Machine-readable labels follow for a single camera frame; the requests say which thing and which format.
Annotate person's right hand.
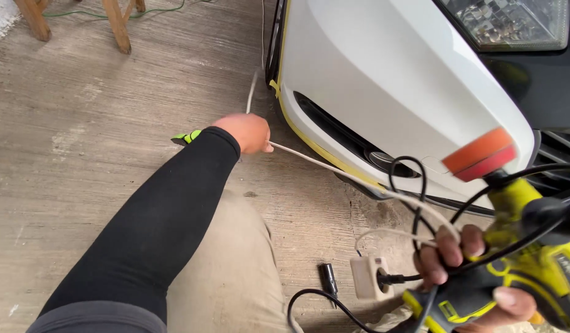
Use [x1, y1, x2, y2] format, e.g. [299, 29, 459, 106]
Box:
[413, 224, 544, 333]

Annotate person's left hand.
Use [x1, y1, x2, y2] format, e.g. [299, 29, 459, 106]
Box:
[212, 113, 275, 154]

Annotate white extension cable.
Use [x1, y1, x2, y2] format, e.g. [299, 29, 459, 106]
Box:
[246, 0, 462, 260]

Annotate black power cable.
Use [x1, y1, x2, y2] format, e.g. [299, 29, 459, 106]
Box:
[287, 156, 570, 333]

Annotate yellow black polisher machine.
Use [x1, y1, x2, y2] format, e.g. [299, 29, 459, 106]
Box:
[402, 178, 570, 333]

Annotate yellow masking tape strip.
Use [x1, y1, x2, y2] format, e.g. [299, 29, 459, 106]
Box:
[269, 0, 388, 191]

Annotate green black glove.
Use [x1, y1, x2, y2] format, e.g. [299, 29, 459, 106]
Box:
[171, 129, 203, 147]

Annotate black car tyre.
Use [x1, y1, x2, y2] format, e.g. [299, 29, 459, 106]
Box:
[265, 0, 287, 88]

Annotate round fog light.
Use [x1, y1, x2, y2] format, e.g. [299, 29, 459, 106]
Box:
[364, 149, 421, 179]

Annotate person's beige trousers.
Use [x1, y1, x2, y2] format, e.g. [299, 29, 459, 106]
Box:
[166, 189, 305, 333]

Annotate white car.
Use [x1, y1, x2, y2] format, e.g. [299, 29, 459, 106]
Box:
[265, 0, 570, 218]

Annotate small black cylindrical tool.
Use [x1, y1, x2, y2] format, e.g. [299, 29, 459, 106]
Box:
[317, 263, 339, 310]

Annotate white extension socket box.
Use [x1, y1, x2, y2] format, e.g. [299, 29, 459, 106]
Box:
[350, 257, 396, 301]

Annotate wooden stool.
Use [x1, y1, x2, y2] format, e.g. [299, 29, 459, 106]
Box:
[13, 0, 147, 55]

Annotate black plug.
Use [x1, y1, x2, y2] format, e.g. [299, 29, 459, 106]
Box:
[377, 273, 407, 286]

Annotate orange red polishing pad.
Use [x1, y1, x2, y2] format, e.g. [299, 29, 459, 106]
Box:
[442, 128, 518, 183]

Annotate car headlight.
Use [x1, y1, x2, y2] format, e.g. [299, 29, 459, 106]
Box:
[434, 0, 570, 52]

